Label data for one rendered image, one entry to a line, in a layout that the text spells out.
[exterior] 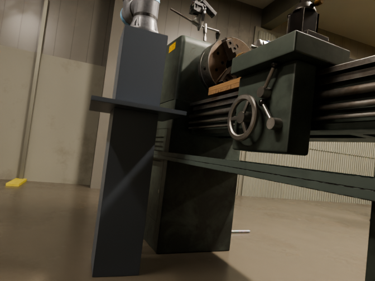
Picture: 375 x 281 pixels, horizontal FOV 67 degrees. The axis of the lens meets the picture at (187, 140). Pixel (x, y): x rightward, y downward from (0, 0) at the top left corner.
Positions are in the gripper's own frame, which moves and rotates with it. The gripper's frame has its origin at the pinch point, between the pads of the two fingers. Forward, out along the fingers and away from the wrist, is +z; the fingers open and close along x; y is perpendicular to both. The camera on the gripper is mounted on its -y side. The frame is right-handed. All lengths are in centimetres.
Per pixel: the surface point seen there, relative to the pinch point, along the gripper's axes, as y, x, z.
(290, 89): 14, 95, 56
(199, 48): 2.4, 8.0, 15.6
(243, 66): 18, 77, 46
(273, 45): 18, 91, 44
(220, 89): 6, 43, 46
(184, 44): 11.8, 7.9, 15.5
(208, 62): 3.2, 23.5, 27.7
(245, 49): -19.1, 23.5, 14.7
